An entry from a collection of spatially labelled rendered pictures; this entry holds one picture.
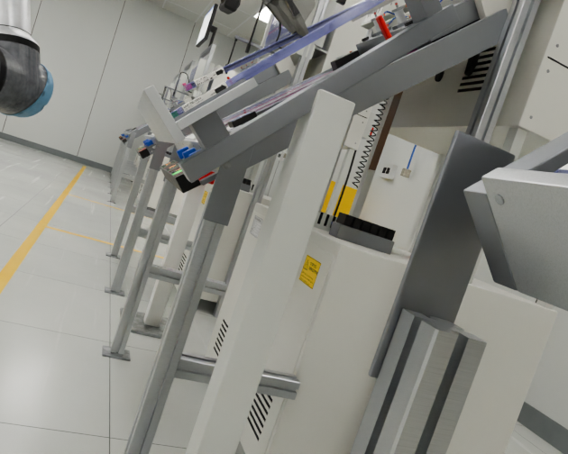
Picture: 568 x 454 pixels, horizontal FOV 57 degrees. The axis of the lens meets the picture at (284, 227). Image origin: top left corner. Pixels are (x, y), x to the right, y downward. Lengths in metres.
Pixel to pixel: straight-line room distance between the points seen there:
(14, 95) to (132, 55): 8.82
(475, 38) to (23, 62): 0.91
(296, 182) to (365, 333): 0.53
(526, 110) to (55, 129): 8.99
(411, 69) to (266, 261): 0.58
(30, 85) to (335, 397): 0.90
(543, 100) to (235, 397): 0.96
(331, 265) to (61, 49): 9.02
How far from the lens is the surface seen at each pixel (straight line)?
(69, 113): 9.83
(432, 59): 1.20
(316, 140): 0.77
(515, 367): 1.49
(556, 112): 1.41
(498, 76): 1.25
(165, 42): 9.98
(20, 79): 1.11
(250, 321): 0.79
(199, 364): 1.07
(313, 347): 1.17
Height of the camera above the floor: 0.69
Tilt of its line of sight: 4 degrees down
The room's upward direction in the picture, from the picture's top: 19 degrees clockwise
